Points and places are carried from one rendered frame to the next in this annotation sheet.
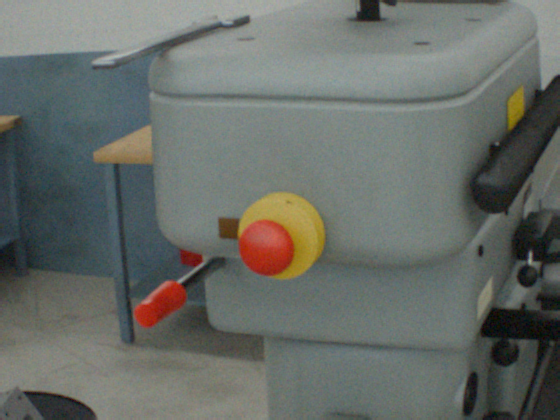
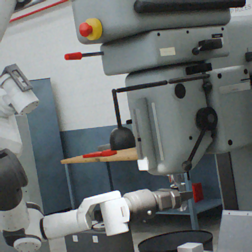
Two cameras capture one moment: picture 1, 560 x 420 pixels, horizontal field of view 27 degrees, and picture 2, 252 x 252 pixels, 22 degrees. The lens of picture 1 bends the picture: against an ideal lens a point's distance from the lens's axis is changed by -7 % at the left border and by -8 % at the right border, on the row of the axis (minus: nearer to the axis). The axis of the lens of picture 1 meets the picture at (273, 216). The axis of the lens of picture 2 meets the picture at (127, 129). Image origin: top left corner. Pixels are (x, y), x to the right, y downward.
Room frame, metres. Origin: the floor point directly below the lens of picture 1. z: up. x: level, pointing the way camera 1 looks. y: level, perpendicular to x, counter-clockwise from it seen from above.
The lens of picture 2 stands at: (-0.73, -0.84, 1.56)
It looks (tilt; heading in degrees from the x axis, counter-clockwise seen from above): 3 degrees down; 26
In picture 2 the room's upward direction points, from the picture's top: 10 degrees counter-clockwise
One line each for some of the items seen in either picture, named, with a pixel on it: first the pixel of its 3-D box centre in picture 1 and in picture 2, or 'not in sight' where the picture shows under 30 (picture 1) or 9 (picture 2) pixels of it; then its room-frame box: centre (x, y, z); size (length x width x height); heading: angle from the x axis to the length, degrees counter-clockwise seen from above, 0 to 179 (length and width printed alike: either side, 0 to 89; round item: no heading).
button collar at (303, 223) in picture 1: (281, 235); (93, 28); (0.85, 0.00, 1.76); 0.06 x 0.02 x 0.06; 68
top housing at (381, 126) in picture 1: (377, 102); (152, 8); (1.08, -0.10, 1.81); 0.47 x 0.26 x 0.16; 158
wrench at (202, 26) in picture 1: (172, 38); not in sight; (0.97, 0.07, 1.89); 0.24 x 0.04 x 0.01; 159
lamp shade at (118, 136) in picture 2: not in sight; (121, 137); (0.86, -0.03, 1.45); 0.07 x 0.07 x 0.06
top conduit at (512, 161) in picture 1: (533, 128); (193, 4); (1.04, -0.24, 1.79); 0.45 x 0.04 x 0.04; 158
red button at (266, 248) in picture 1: (269, 245); (86, 29); (0.83, 0.00, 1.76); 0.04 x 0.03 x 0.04; 68
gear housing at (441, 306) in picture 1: (391, 232); (165, 50); (1.10, -0.11, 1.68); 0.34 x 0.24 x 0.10; 158
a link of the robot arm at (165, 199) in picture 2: not in sight; (154, 202); (0.99, -0.04, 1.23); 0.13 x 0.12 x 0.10; 54
